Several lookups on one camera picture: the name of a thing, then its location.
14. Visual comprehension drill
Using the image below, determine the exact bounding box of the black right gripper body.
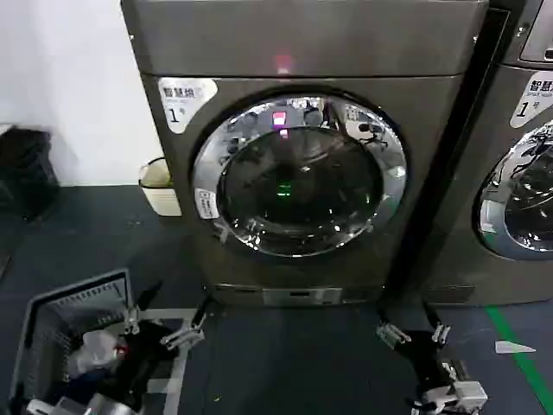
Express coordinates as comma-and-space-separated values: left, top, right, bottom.
404, 330, 459, 393

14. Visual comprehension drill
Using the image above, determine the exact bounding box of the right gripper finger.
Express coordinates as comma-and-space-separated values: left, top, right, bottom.
374, 307, 410, 350
423, 301, 454, 348

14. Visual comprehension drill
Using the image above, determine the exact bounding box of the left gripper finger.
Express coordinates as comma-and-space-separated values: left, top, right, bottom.
160, 299, 209, 348
122, 279, 164, 337

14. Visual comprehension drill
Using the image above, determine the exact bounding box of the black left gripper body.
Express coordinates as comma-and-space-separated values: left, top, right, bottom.
112, 320, 187, 393

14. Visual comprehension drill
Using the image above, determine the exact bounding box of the white cloth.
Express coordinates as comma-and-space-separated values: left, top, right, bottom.
68, 329, 127, 375

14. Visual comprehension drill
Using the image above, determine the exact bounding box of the dark blue garment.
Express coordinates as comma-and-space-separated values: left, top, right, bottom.
60, 367, 130, 401

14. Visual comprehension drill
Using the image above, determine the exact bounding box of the white paper scrap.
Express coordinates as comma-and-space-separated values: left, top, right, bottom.
493, 339, 536, 356

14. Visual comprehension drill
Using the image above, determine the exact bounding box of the grey dryer with control panel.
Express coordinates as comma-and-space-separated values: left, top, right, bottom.
425, 0, 553, 309

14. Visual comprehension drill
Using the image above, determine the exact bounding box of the green floor tape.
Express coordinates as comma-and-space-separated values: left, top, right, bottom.
483, 303, 553, 415

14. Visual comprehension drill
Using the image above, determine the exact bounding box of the grey laundry basket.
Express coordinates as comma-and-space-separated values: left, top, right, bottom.
8, 267, 192, 415

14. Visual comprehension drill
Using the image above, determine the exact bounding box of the white plastic bin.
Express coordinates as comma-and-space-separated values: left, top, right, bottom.
138, 156, 183, 218

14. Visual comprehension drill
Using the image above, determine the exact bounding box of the small white door label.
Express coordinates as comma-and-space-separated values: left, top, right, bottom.
194, 187, 224, 222

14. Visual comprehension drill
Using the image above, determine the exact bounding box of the round glass dryer door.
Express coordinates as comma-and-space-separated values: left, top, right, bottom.
192, 87, 410, 261
476, 122, 553, 263

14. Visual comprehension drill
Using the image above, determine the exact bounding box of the white number sticker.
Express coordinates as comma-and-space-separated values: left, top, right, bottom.
509, 72, 553, 129
157, 77, 219, 136

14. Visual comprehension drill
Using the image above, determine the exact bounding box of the grey dryer with number sticker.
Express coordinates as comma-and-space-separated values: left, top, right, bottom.
120, 0, 492, 309

